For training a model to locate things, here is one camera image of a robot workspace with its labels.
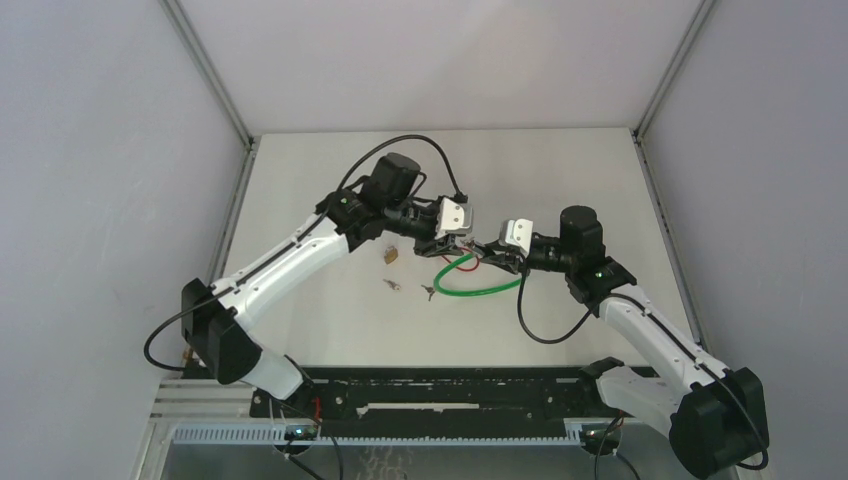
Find red cable lock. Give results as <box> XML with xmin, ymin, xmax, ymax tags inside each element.
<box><xmin>441</xmin><ymin>248</ymin><xmax>481</xmax><ymax>273</ymax></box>

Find green cable lock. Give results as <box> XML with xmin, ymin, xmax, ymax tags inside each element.
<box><xmin>432</xmin><ymin>253</ymin><xmax>521</xmax><ymax>298</ymax></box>

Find red lock keys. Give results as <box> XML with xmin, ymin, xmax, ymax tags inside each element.
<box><xmin>421</xmin><ymin>285</ymin><xmax>437</xmax><ymax>302</ymax></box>

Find brass padlock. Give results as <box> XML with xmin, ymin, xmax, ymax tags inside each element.
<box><xmin>383</xmin><ymin>245</ymin><xmax>399</xmax><ymax>265</ymax></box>

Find brass padlock keys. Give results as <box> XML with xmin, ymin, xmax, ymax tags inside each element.
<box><xmin>383</xmin><ymin>279</ymin><xmax>402</xmax><ymax>291</ymax></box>

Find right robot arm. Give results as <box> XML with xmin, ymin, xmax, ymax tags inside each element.
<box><xmin>469</xmin><ymin>205</ymin><xmax>770</xmax><ymax>479</ymax></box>

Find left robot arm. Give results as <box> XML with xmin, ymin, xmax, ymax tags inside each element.
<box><xmin>181</xmin><ymin>153</ymin><xmax>473</xmax><ymax>417</ymax></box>

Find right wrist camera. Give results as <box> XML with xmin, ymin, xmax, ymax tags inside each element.
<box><xmin>498</xmin><ymin>218</ymin><xmax>534</xmax><ymax>256</ymax></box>

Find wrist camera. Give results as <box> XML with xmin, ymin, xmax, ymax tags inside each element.
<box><xmin>498</xmin><ymin>218</ymin><xmax>534</xmax><ymax>256</ymax></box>
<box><xmin>434</xmin><ymin>197</ymin><xmax>474</xmax><ymax>239</ymax></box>

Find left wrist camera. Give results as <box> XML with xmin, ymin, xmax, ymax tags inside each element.
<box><xmin>434</xmin><ymin>197</ymin><xmax>474</xmax><ymax>239</ymax></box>

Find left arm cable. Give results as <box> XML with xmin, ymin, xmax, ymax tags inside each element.
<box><xmin>143</xmin><ymin>135</ymin><xmax>469</xmax><ymax>372</ymax></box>

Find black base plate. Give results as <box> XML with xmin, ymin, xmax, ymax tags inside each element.
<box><xmin>248</xmin><ymin>366</ymin><xmax>617</xmax><ymax>441</ymax></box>

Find white cable duct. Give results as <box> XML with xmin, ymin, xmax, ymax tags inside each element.
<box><xmin>168</xmin><ymin>423</ymin><xmax>584</xmax><ymax>446</ymax></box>

